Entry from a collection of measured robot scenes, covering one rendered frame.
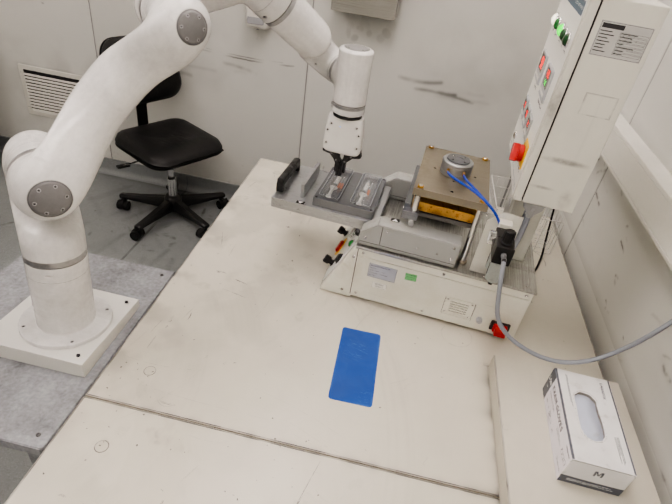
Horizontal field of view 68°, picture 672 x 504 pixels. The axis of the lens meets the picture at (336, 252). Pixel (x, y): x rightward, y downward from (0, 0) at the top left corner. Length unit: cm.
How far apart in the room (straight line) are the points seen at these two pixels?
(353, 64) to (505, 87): 160
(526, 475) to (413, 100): 205
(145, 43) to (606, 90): 85
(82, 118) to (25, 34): 250
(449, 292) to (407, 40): 163
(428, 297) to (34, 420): 92
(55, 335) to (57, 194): 37
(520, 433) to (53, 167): 104
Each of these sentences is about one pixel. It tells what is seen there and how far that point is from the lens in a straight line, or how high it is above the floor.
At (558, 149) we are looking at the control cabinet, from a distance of 114.
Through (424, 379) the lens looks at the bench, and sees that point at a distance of 124.
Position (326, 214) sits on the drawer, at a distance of 133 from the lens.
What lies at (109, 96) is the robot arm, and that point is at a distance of 102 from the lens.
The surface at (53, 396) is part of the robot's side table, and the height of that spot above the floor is 75.
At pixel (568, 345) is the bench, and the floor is 75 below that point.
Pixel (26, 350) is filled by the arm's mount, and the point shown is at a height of 79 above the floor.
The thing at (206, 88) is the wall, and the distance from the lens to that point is 301.
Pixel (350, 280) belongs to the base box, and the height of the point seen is 81.
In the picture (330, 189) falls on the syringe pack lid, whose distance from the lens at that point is 135.
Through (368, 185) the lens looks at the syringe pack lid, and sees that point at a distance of 140.
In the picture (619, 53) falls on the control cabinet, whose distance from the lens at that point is 110.
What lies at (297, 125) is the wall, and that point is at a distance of 290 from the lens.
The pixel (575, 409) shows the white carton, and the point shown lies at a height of 87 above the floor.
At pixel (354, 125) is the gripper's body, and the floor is 118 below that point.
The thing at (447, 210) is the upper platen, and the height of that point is 105.
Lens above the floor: 166
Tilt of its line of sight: 36 degrees down
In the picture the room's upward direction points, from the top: 9 degrees clockwise
